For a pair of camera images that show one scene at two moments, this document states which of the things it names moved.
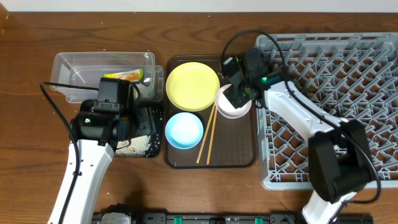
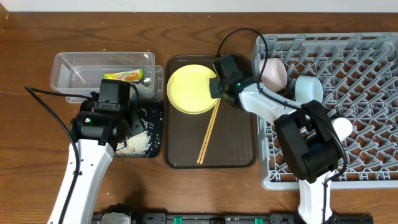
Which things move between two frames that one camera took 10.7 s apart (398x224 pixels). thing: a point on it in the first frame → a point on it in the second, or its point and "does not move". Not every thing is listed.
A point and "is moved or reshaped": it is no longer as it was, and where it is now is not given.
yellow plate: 193,86 does not move
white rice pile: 135,147 does not move
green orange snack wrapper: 132,76 does not move
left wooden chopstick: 206,132 does not move
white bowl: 224,106 is moved or reshaped
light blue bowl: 184,130 → 308,88
